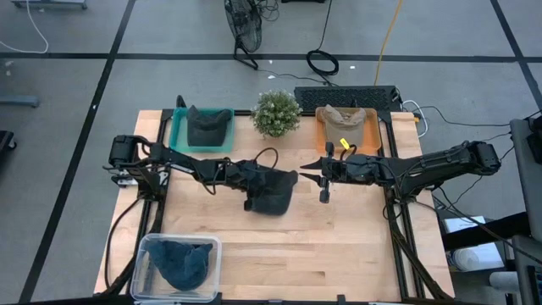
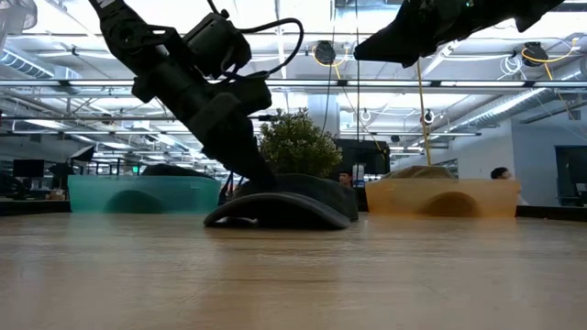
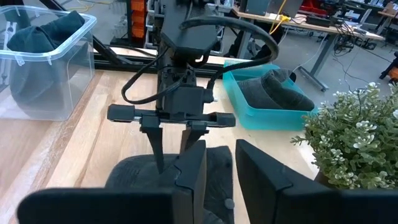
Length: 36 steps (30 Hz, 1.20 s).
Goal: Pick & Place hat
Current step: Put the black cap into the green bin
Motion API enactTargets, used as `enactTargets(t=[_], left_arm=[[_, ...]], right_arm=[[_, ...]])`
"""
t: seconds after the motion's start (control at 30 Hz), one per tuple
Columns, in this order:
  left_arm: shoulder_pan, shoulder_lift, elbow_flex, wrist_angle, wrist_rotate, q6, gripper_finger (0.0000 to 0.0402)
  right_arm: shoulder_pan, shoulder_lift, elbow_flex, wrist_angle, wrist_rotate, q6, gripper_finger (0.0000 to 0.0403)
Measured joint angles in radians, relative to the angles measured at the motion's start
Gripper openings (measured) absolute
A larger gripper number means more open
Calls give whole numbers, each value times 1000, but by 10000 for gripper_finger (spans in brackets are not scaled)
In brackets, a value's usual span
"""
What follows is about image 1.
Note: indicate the white paper sheet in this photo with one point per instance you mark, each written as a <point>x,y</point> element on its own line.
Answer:
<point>466,223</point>

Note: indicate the black floor fan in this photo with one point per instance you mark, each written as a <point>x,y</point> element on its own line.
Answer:
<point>245,25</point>

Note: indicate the white roll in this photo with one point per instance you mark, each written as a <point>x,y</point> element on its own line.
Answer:
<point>478,257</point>

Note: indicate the orange plastic bin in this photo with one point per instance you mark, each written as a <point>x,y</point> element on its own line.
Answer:
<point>374,140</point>

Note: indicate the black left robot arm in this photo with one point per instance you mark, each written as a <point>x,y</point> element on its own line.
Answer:
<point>182,159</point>

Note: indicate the olive khaki baseball cap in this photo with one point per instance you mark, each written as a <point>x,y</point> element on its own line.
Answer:
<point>343,133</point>

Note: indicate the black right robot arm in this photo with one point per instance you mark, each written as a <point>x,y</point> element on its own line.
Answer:
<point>444,163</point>

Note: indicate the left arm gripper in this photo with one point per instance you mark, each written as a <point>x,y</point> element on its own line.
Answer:
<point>237,173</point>

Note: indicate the small potted green plant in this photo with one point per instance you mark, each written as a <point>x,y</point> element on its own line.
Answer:
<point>275,112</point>

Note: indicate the black beam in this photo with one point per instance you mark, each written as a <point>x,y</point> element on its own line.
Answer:
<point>487,233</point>

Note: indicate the black aluminium table frame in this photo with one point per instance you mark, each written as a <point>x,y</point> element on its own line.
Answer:
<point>243,112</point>

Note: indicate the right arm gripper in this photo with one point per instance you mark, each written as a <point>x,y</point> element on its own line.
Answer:
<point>351,169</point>

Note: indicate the grey floor bar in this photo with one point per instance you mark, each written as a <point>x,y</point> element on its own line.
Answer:
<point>19,101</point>

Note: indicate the teal plastic bin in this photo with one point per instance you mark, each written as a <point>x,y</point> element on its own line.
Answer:
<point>177,135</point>

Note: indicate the grey metal cabinet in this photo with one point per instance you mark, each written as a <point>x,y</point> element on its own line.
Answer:
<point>527,178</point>

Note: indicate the black perforated computer case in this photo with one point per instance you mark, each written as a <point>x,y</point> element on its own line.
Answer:
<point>343,99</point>

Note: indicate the clear plastic bin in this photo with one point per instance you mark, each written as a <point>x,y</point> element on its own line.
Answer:
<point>211,288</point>

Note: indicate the blue denim baseball cap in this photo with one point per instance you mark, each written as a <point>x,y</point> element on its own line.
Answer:
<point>186,271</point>
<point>156,250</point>

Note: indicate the grey platform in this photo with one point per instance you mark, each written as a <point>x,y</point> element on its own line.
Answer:
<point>51,4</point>

